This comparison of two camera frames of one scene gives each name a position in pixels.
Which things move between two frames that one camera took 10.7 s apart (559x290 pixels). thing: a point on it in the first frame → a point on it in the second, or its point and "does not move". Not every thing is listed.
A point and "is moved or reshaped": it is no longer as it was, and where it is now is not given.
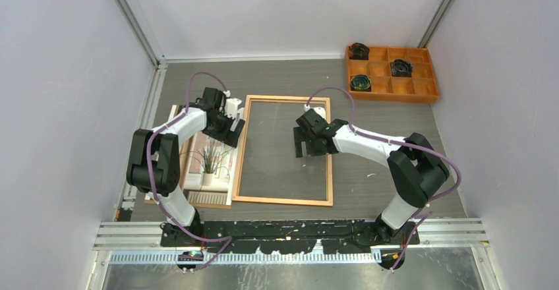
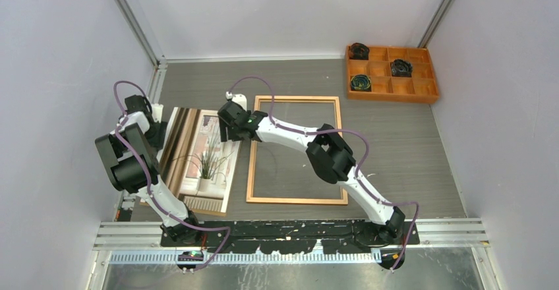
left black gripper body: [221, 130] → [154, 135]
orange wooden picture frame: [236, 197] is moved or reshaped
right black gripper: [300, 136] → [223, 133]
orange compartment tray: [421, 87] does not move
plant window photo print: [207, 169] does not move
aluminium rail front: [434, 232] does not move
